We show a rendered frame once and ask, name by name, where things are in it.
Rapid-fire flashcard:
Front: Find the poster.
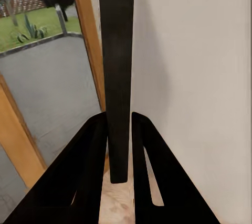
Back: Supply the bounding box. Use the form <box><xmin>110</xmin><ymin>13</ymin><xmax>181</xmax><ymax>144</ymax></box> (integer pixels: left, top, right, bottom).
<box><xmin>99</xmin><ymin>0</ymin><xmax>134</xmax><ymax>184</ymax></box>

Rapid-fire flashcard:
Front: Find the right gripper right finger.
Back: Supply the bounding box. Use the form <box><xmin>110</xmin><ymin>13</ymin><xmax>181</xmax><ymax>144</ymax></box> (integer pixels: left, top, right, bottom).
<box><xmin>132</xmin><ymin>112</ymin><xmax>217</xmax><ymax>224</ymax></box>

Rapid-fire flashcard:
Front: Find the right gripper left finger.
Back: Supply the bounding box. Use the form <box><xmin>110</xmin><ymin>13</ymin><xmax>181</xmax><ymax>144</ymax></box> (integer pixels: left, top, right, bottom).
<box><xmin>3</xmin><ymin>111</ymin><xmax>108</xmax><ymax>224</ymax></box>

